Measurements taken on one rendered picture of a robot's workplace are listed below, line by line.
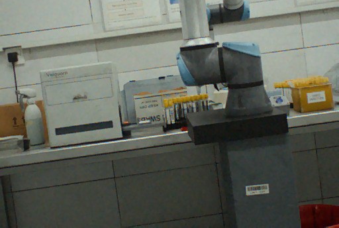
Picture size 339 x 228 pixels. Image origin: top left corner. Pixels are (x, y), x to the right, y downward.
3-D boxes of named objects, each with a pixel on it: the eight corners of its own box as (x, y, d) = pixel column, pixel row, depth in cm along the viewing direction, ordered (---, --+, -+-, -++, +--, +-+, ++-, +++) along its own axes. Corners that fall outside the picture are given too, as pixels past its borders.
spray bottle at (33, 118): (22, 147, 216) (14, 89, 215) (28, 144, 225) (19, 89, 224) (42, 144, 216) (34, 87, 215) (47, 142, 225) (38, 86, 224)
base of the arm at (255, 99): (279, 111, 163) (276, 79, 161) (233, 118, 160) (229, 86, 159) (262, 106, 177) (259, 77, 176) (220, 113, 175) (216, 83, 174)
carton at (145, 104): (136, 129, 228) (132, 95, 227) (138, 123, 256) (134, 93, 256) (192, 121, 229) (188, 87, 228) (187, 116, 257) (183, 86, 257)
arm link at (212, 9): (218, 0, 190) (219, 4, 201) (187, 5, 191) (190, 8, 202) (220, 22, 190) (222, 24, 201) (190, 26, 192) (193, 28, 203)
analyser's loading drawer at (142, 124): (113, 134, 200) (111, 121, 199) (114, 132, 206) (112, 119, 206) (166, 127, 200) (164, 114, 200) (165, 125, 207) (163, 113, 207)
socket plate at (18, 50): (6, 65, 257) (4, 48, 257) (7, 66, 259) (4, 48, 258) (24, 63, 258) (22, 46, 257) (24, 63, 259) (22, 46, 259)
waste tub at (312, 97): (300, 113, 204) (298, 87, 204) (292, 111, 218) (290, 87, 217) (335, 109, 204) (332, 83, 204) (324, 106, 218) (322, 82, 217)
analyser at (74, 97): (49, 149, 198) (38, 70, 196) (61, 140, 225) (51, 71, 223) (130, 138, 199) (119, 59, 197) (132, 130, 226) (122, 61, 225)
